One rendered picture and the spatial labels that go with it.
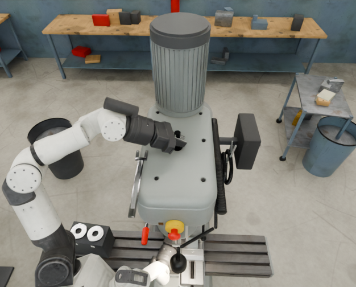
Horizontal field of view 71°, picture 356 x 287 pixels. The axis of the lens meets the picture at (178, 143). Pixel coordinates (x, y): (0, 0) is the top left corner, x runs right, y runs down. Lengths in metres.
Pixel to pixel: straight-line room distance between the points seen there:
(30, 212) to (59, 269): 0.18
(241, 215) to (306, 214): 0.72
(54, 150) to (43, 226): 0.22
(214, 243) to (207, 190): 0.97
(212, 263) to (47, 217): 1.12
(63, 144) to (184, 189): 0.36
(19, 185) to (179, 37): 0.60
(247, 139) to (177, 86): 0.44
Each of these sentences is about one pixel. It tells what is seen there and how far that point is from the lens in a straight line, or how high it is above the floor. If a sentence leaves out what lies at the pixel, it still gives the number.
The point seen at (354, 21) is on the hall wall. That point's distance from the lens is 5.89.
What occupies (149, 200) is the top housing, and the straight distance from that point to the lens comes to 0.75.
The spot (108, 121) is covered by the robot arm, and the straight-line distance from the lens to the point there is 0.69.
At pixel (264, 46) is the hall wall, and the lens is 5.47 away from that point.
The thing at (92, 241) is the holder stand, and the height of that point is 1.15.
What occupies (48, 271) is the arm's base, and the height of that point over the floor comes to 1.78.
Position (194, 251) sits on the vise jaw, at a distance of 1.56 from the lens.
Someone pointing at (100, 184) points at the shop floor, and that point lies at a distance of 3.20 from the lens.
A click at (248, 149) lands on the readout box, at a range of 1.20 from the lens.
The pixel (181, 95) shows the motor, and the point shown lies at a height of 1.99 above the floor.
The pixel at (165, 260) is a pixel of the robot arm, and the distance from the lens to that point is 1.31.
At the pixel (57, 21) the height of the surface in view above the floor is 0.88.
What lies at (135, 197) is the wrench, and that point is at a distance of 0.74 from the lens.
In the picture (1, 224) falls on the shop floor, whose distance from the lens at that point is 3.38.
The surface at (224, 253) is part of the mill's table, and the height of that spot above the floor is 0.95.
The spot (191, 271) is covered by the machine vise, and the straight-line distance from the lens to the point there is 1.58.
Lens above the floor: 2.52
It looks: 46 degrees down
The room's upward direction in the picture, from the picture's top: straight up
